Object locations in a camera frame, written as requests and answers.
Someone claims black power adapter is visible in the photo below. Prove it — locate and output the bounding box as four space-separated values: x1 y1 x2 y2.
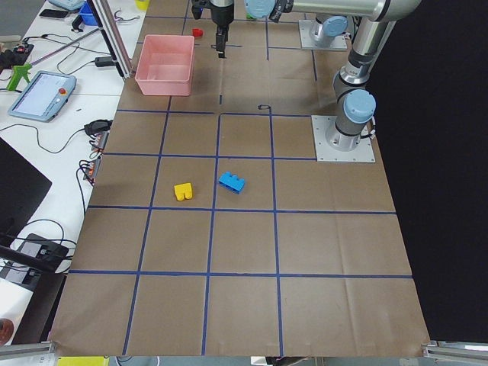
94 56 115 68

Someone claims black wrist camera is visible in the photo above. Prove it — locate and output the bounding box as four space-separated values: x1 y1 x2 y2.
191 0 203 20

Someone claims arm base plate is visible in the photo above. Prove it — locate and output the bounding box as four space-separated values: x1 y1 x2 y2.
311 115 376 163
299 20 348 51

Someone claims red toy block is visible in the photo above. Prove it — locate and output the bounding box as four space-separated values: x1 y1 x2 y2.
192 28 204 37

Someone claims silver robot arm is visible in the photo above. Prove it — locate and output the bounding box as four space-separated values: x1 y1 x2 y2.
326 18 396 152
244 0 420 56

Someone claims black hub box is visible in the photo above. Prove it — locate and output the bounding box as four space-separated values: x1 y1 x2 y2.
18 233 69 272

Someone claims pink plastic box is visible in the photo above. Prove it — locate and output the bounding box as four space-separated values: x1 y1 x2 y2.
135 34 194 96

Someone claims yellow toy block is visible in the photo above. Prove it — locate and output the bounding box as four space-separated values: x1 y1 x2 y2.
174 182 193 201

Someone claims aluminium frame post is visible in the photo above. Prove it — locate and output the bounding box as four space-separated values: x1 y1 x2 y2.
87 0 133 79

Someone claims black smartphone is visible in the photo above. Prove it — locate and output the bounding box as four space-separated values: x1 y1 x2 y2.
39 9 69 19

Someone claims blue plastic bin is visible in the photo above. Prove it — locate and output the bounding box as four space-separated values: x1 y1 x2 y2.
79 1 98 27

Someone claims blue toy block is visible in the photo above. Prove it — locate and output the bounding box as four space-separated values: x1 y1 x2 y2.
218 171 246 194

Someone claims brown paper table cover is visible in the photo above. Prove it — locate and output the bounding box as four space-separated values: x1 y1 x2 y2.
50 1 429 357

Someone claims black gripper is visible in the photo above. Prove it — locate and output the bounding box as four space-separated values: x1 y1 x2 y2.
210 0 234 59

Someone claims green handled reach grabber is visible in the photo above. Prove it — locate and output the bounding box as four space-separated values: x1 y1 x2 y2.
6 63 32 92

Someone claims teach pendant tablet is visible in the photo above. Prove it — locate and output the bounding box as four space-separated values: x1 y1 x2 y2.
8 71 77 122

